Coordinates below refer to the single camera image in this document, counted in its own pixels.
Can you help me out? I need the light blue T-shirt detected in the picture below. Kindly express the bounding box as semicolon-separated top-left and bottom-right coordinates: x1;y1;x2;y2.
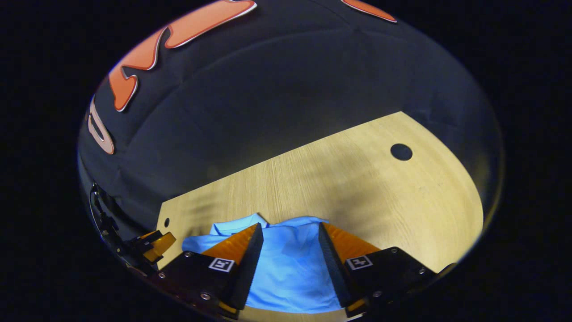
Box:
182;213;345;314

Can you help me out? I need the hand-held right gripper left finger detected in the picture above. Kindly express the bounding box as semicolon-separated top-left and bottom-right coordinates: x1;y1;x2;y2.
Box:
150;223;265;319

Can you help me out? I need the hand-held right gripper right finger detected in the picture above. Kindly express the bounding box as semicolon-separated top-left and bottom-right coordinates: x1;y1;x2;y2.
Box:
318;221;441;318

